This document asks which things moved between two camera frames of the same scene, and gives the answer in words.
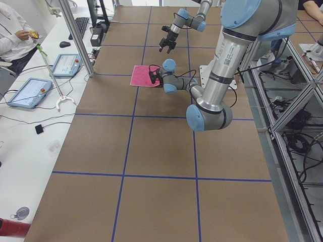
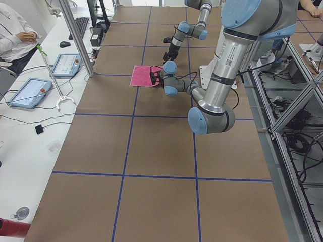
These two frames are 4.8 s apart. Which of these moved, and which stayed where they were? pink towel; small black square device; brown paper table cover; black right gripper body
Moved: black right gripper body
Stayed: small black square device; brown paper table cover; pink towel
